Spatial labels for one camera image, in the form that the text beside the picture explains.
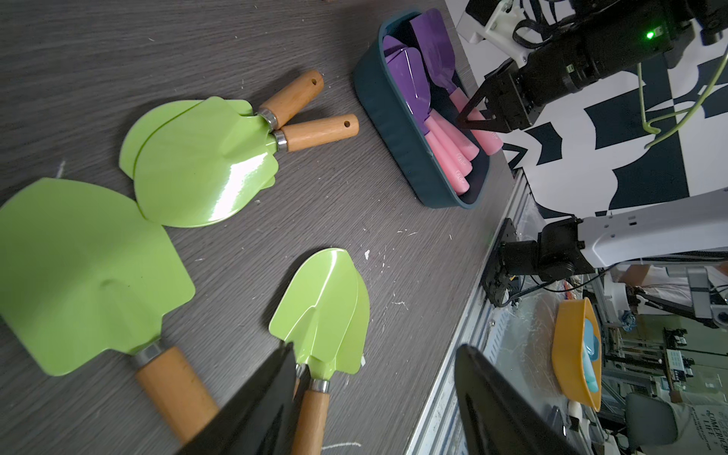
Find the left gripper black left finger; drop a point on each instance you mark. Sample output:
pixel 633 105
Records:
pixel 255 420

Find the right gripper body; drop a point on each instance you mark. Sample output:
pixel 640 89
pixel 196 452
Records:
pixel 594 46

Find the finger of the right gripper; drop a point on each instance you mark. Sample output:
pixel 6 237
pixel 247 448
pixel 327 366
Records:
pixel 476 113

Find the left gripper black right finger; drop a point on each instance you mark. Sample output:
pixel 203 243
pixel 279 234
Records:
pixel 496 419

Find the purple shovel pink handle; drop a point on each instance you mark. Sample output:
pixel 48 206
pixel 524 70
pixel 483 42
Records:
pixel 407 68
pixel 437 50
pixel 446 158
pixel 467 147

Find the green shovel wooden handle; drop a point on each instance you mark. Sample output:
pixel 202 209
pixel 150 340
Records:
pixel 207 163
pixel 276 112
pixel 83 272

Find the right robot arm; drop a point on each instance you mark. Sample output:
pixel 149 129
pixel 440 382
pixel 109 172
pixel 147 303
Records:
pixel 579 246

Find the teal storage box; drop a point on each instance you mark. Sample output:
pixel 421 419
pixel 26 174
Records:
pixel 386 108

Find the yellow bowl outside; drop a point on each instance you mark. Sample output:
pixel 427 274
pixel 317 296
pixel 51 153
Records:
pixel 577 353

